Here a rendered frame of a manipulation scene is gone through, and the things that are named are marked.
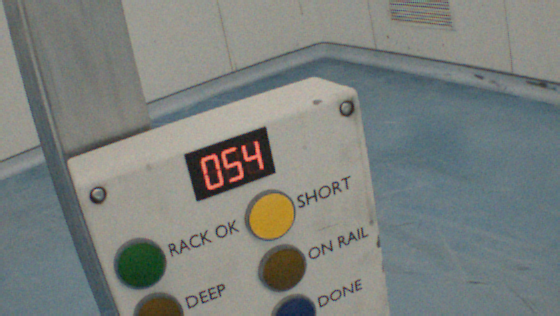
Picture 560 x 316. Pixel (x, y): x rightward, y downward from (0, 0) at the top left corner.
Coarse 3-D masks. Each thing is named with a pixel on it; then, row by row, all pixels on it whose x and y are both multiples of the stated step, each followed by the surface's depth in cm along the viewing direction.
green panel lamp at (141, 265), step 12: (132, 252) 36; (144, 252) 36; (156, 252) 37; (120, 264) 36; (132, 264) 36; (144, 264) 36; (156, 264) 37; (120, 276) 36; (132, 276) 36; (144, 276) 37; (156, 276) 37
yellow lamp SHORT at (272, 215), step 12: (264, 204) 39; (276, 204) 39; (288, 204) 39; (252, 216) 39; (264, 216) 39; (276, 216) 39; (288, 216) 39; (252, 228) 39; (264, 228) 39; (276, 228) 39; (288, 228) 40
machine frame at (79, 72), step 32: (32, 0) 36; (64, 0) 37; (96, 0) 38; (32, 32) 37; (64, 32) 38; (96, 32) 39; (128, 32) 40; (32, 64) 140; (64, 64) 38; (96, 64) 39; (128, 64) 40; (32, 96) 142; (64, 96) 39; (96, 96) 40; (128, 96) 41; (64, 128) 39; (96, 128) 40; (128, 128) 41; (64, 160) 40; (64, 192) 151; (96, 256) 43; (96, 288) 161
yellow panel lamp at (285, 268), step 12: (276, 252) 40; (288, 252) 40; (276, 264) 40; (288, 264) 40; (300, 264) 41; (264, 276) 40; (276, 276) 40; (288, 276) 41; (300, 276) 41; (276, 288) 41; (288, 288) 41
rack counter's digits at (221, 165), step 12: (240, 144) 38; (252, 144) 38; (204, 156) 37; (216, 156) 37; (228, 156) 37; (240, 156) 38; (252, 156) 38; (204, 168) 37; (216, 168) 37; (228, 168) 38; (240, 168) 38; (252, 168) 38; (264, 168) 39; (204, 180) 37; (216, 180) 38; (228, 180) 38
